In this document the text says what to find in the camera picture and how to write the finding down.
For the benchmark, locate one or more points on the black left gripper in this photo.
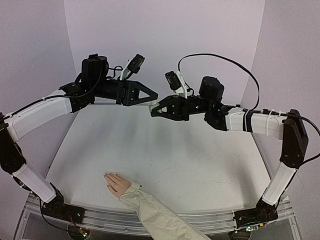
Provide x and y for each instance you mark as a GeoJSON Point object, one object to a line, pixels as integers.
{"type": "Point", "coordinates": [129, 91]}

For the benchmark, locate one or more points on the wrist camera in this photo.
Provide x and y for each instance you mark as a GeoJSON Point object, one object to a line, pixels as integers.
{"type": "Point", "coordinates": [132, 67]}
{"type": "Point", "coordinates": [177, 83]}

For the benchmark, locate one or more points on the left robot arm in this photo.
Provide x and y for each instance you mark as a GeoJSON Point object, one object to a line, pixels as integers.
{"type": "Point", "coordinates": [92, 82]}

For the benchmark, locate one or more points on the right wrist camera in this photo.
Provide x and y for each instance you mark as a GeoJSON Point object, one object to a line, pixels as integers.
{"type": "Point", "coordinates": [177, 83]}

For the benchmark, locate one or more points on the aluminium back table rail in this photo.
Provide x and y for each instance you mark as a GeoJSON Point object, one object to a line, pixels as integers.
{"type": "Point", "coordinates": [105, 103]}

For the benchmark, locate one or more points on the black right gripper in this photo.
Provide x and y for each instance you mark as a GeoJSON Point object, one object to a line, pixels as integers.
{"type": "Point", "coordinates": [185, 108]}

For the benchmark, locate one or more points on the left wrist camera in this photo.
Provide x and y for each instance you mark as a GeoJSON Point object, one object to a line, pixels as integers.
{"type": "Point", "coordinates": [132, 67]}

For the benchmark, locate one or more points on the aluminium front rail frame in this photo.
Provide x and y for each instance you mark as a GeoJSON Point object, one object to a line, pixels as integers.
{"type": "Point", "coordinates": [124, 225]}

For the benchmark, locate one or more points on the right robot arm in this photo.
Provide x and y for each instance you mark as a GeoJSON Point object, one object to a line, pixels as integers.
{"type": "Point", "coordinates": [287, 129]}

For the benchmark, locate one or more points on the mannequin hand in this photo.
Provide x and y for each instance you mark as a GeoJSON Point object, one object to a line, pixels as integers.
{"type": "Point", "coordinates": [117, 184]}

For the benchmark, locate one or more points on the clear nail polish bottle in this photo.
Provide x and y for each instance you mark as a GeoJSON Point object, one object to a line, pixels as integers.
{"type": "Point", "coordinates": [153, 109]}

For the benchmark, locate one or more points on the beige sleeved forearm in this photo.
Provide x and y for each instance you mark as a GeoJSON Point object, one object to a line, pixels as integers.
{"type": "Point", "coordinates": [159, 221]}

